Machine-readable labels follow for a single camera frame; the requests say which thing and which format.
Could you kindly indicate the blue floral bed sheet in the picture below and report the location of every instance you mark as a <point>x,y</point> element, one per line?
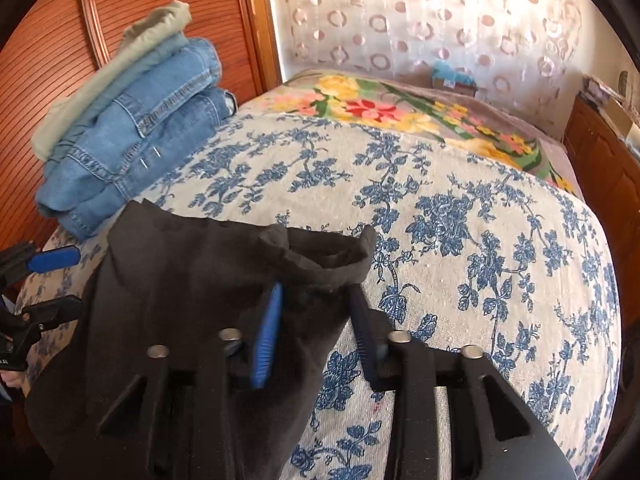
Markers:
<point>450,260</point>

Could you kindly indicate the small cardboard box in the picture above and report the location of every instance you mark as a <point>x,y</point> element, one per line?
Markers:
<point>452,87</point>

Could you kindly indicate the olive folded pants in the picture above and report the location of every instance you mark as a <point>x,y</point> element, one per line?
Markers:
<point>140,35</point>

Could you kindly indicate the colourful floral blanket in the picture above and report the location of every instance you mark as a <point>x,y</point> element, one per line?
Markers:
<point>370,105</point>

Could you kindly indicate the wooden window cabinet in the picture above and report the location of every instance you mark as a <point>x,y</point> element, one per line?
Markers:
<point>600,150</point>

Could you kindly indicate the person's left hand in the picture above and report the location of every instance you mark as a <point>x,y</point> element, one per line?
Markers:
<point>10,378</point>

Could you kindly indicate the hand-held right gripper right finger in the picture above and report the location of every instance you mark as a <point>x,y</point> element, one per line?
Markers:
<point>367,345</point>

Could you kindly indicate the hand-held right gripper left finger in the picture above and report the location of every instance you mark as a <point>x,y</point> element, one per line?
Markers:
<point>265,340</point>

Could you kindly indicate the blue folded jeans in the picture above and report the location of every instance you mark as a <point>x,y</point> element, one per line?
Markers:
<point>165,85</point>
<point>125,170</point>

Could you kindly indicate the circle-patterned sheer curtain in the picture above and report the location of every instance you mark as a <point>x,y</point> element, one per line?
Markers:
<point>400,20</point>

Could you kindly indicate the stack of papers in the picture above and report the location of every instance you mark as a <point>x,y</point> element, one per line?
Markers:
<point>597,87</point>

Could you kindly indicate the grey-green folded pants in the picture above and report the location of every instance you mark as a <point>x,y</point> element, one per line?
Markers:
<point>155,55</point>

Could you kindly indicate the open cardboard box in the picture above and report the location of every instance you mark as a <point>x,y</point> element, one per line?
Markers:
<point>625,112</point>

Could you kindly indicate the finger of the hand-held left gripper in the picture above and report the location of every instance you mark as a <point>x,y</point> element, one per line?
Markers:
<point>55,259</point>
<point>55,310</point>

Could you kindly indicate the black pants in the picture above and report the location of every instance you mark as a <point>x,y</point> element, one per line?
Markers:
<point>190,270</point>

